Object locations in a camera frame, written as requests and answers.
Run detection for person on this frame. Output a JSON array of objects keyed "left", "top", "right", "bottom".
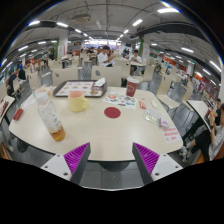
[
  {"left": 7, "top": 71, "right": 18, "bottom": 98},
  {"left": 129, "top": 49, "right": 144, "bottom": 76},
  {"left": 17, "top": 61, "right": 28, "bottom": 83},
  {"left": 209, "top": 98, "right": 224, "bottom": 126},
  {"left": 97, "top": 45, "right": 116, "bottom": 68},
  {"left": 179, "top": 103, "right": 224, "bottom": 163}
]

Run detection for beige chairs group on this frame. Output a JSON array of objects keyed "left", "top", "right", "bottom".
[{"left": 19, "top": 54, "right": 208, "bottom": 109}]

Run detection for clear plastic food bag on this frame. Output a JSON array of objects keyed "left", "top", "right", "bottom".
[{"left": 33, "top": 84, "right": 54, "bottom": 98}]

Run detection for clear plastic drink bottle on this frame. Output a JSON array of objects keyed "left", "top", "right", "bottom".
[{"left": 34, "top": 90, "right": 67, "bottom": 143}]

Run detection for printed paper tray liner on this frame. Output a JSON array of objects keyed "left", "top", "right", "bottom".
[{"left": 59, "top": 81, "right": 101, "bottom": 97}]

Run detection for ceiling air conditioner unit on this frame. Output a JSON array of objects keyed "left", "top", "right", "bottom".
[{"left": 71, "top": 13, "right": 92, "bottom": 24}]

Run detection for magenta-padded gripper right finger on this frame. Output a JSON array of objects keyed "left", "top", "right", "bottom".
[{"left": 131, "top": 142, "right": 184, "bottom": 186}]

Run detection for colourful sticker sheet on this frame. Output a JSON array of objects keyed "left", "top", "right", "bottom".
[{"left": 102, "top": 91, "right": 138, "bottom": 111}]

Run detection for white square dining table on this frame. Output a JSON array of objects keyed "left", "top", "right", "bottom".
[{"left": 185, "top": 99, "right": 212, "bottom": 132}]

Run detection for flat round red coaster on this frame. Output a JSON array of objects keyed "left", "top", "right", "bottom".
[{"left": 103, "top": 106, "right": 122, "bottom": 119}]

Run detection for red pouch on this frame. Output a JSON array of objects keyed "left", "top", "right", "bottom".
[{"left": 13, "top": 108, "right": 25, "bottom": 122}]

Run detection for red paper cup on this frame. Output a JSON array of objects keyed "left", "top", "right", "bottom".
[{"left": 125, "top": 75, "right": 141, "bottom": 98}]

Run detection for ceiling lights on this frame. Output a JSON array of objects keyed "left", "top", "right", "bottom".
[{"left": 0, "top": 6, "right": 224, "bottom": 88}]

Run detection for yellow mug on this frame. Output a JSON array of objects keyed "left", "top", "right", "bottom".
[{"left": 67, "top": 90, "right": 90, "bottom": 113}]

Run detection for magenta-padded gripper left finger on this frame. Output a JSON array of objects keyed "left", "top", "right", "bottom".
[{"left": 40, "top": 142, "right": 92, "bottom": 185}]

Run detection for beige dining chair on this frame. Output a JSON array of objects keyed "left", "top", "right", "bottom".
[
  {"left": 90, "top": 65, "right": 123, "bottom": 88},
  {"left": 51, "top": 67, "right": 79, "bottom": 87}
]

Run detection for white paper receipt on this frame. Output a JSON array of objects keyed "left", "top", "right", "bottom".
[{"left": 19, "top": 94, "right": 36, "bottom": 109}]

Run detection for white paper napkin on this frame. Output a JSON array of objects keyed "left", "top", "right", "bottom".
[{"left": 94, "top": 77, "right": 107, "bottom": 88}]

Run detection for clear plastic packet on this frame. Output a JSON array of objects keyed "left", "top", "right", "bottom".
[{"left": 143, "top": 107, "right": 164, "bottom": 127}]

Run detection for brown serving tray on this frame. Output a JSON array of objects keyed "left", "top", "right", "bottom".
[{"left": 52, "top": 79, "right": 108, "bottom": 99}]

